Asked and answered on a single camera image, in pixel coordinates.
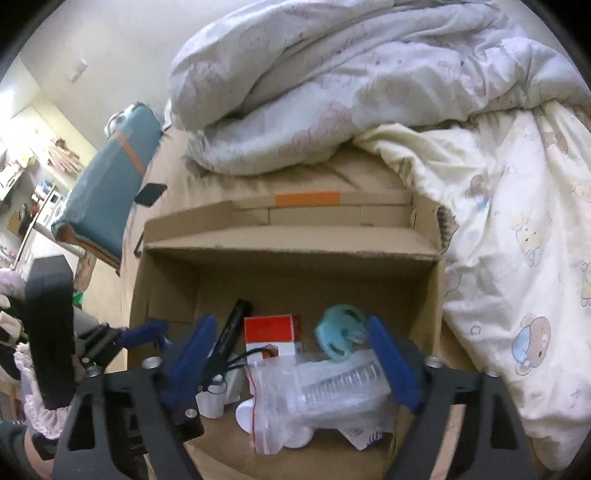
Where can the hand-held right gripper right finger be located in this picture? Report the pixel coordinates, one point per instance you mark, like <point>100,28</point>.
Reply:
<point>395,364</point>

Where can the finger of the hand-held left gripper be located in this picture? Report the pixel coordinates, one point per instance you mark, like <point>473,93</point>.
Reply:
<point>143,334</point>
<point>189,424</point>

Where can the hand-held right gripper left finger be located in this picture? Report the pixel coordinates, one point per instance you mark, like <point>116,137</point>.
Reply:
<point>189,364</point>

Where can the white pill bottle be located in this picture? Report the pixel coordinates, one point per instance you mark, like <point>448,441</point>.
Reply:
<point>211,404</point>

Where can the black flashlight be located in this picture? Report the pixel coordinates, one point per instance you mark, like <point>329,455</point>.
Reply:
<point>233,323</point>

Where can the teal pacifier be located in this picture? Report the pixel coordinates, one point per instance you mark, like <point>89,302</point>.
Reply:
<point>334,332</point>

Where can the clear plastic zip bag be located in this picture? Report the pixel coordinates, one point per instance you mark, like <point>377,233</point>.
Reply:
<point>323,387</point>

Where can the red and white cigarette pack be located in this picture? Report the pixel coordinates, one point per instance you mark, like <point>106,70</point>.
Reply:
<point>270,330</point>

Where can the brown cardboard box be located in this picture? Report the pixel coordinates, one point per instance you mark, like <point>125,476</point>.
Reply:
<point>300,258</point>

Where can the black phone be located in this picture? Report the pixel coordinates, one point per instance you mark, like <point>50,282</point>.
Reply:
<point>151,194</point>

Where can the cream bear-print blanket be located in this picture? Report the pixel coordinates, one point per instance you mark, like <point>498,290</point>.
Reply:
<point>508,277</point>

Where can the teal padded furniture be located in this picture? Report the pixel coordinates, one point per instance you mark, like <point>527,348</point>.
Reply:
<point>106,184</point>

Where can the beige bed sheet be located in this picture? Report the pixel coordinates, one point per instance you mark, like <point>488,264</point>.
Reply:
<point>194,189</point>

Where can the pink hanging garment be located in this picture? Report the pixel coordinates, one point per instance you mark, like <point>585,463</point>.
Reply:
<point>64,157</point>

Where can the grey white cloth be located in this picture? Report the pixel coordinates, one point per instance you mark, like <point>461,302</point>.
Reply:
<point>121,117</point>

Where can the white printed quilt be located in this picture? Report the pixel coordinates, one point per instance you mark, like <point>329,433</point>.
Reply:
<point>346,78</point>

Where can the black phone bumper frame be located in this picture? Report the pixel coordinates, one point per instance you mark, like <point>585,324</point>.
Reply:
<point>138,244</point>

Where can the wall switch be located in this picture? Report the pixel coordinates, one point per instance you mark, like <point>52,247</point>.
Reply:
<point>78,70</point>

